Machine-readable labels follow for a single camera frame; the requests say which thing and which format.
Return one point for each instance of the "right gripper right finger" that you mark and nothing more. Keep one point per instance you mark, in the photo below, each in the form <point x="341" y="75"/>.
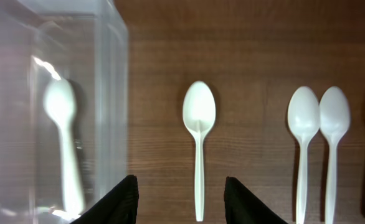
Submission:
<point x="244" y="207"/>

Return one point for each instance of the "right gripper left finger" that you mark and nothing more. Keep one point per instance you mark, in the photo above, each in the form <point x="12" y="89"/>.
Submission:
<point x="119" y="206"/>

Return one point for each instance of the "white plastic spoon pair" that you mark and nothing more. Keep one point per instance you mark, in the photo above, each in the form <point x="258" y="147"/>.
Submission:
<point x="304" y="122"/>
<point x="335" y="120"/>

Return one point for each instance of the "thick white plastic spoon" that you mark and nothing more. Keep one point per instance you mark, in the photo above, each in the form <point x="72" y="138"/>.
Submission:
<point x="60" y="106"/>

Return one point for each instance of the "clear plastic container right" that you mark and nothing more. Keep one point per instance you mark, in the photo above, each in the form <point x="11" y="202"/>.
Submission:
<point x="86" y="43"/>

